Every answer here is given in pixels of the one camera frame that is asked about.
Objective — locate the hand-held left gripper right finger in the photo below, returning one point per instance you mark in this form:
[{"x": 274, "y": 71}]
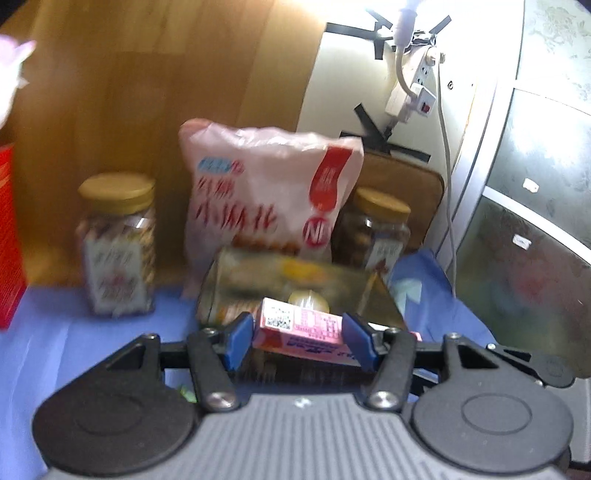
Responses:
[{"x": 356, "y": 340}]

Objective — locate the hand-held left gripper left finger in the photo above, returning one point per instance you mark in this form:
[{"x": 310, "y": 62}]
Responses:
[{"x": 240, "y": 340}]

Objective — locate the pink snack box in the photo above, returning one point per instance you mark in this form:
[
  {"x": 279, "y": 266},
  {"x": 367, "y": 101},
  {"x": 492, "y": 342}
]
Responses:
[{"x": 300, "y": 330}]

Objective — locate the dark cardboard box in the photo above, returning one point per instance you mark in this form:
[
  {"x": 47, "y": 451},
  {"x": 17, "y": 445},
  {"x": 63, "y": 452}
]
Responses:
[{"x": 258, "y": 277}]

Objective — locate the yellow round snack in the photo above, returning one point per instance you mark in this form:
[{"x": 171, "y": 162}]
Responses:
[{"x": 308, "y": 302}]

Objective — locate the yellow lid snack jar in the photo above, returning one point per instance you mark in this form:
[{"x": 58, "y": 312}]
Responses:
[
  {"x": 117, "y": 244},
  {"x": 374, "y": 230}
]

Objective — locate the pink snack bag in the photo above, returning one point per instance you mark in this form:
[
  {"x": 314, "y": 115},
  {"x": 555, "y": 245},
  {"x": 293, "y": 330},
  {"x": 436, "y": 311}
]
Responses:
[{"x": 263, "y": 203}]

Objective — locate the brown board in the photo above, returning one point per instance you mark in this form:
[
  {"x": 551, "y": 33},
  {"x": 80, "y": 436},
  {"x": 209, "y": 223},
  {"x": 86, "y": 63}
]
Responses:
[{"x": 415, "y": 184}]

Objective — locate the blue cloth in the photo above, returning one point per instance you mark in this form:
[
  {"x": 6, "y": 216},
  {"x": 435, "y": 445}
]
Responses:
[{"x": 60, "y": 341}]

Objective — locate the black tape strip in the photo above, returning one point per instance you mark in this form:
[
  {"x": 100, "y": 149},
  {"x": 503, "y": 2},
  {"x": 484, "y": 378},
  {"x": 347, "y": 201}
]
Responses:
[
  {"x": 388, "y": 145},
  {"x": 382, "y": 34}
]

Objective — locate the glass door cabinet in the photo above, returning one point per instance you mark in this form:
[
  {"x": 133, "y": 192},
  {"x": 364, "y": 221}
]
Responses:
[{"x": 535, "y": 184}]

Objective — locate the white plug adapter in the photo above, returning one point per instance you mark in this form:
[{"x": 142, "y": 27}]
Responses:
[{"x": 411, "y": 104}]

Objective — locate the red gift bag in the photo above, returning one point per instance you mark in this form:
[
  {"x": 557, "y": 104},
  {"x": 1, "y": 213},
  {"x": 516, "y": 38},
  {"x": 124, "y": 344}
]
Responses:
[{"x": 8, "y": 240}]

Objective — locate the wooden headboard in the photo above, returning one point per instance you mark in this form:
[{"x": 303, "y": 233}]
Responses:
[{"x": 138, "y": 101}]

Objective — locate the white power strip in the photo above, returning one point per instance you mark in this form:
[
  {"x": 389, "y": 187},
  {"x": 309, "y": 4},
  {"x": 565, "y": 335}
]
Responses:
[{"x": 422, "y": 67}]

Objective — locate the white pink plush toy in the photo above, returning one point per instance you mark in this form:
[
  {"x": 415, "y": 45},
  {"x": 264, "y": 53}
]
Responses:
[{"x": 11, "y": 69}]

